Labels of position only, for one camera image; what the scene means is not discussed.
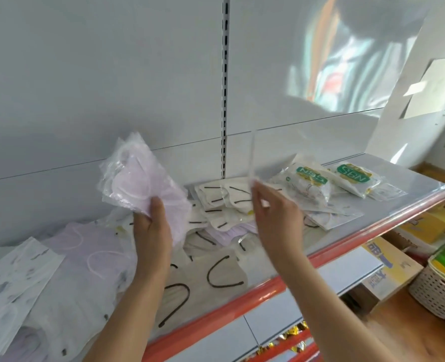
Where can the green label mask packet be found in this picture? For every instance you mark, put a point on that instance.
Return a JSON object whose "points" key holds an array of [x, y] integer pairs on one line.
{"points": [[305, 179], [356, 179]]}

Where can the pile of lavender masks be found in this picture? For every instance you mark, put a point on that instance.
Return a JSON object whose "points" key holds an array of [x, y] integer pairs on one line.
{"points": [[83, 267]]}

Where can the clear plastic shelf divider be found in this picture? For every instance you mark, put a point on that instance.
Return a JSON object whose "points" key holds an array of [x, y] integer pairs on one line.
{"points": [[252, 154]]}

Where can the lower shelf with red edge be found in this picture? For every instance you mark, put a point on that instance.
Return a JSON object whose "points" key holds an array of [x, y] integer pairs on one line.
{"points": [[305, 297]]}

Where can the printed cardboard box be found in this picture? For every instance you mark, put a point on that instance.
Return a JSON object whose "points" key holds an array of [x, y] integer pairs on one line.
{"points": [[390, 269]]}

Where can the person's right thumb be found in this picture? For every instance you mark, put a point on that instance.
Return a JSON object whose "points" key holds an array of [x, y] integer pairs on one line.
{"points": [[256, 207]]}

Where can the yellow carton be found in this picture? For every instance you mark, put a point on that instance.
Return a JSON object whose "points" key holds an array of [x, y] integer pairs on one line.
{"points": [[429, 226]]}

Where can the white paper sheet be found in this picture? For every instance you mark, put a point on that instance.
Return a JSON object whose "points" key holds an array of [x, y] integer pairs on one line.
{"points": [[435, 88]]}

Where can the white shelf with red edge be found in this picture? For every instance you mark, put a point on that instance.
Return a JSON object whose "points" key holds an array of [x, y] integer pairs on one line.
{"points": [[395, 180]]}

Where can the white woven plastic basket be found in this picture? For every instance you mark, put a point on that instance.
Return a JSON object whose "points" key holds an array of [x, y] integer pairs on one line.
{"points": [[435, 294]]}

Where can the person's left hand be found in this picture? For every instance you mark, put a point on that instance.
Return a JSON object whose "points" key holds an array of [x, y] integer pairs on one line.
{"points": [[155, 237]]}

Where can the gold foil snack packets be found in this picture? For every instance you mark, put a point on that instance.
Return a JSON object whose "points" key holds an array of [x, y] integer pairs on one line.
{"points": [[286, 341]]}

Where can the person's right forearm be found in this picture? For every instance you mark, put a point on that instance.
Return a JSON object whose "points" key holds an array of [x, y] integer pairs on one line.
{"points": [[320, 297]]}

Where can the patterned white mask packet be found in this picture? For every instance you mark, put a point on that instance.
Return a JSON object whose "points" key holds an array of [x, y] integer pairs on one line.
{"points": [[15, 290]]}

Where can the person's left forearm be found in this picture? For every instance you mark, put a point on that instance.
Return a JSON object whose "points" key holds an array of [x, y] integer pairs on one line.
{"points": [[132, 316]]}

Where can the person's right hand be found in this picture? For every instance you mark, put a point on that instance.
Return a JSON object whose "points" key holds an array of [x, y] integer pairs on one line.
{"points": [[279, 226]]}

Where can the person's left thumb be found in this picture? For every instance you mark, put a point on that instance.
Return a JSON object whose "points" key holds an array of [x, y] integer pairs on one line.
{"points": [[158, 213]]}

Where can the lavender face mask packet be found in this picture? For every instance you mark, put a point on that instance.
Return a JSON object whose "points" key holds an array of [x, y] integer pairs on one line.
{"points": [[139, 177]]}

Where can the small clear flat packet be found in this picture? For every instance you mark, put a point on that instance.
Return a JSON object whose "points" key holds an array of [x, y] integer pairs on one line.
{"points": [[390, 191]]}

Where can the pile of black-loop mask packets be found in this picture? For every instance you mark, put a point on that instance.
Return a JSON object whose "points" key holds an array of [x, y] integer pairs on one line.
{"points": [[222, 222]]}

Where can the slotted metal shelf upright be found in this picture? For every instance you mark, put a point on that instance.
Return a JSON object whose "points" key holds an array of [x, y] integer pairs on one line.
{"points": [[225, 90]]}

